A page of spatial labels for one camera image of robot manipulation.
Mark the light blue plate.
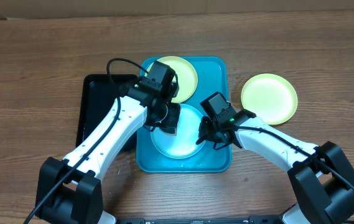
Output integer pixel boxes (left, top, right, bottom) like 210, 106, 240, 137
151, 104, 203, 159

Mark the yellow-rimmed plate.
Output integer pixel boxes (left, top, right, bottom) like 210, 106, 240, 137
241, 73, 298, 125
157, 56, 198, 103

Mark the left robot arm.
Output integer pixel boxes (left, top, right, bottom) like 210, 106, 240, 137
25, 77, 180, 223

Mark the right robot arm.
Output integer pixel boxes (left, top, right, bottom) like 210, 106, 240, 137
197, 107, 354, 223

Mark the teal plastic tray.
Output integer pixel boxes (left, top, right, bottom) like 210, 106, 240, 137
136, 56, 232, 173

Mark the black plastic tray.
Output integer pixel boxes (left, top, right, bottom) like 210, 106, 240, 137
75, 73, 140, 152

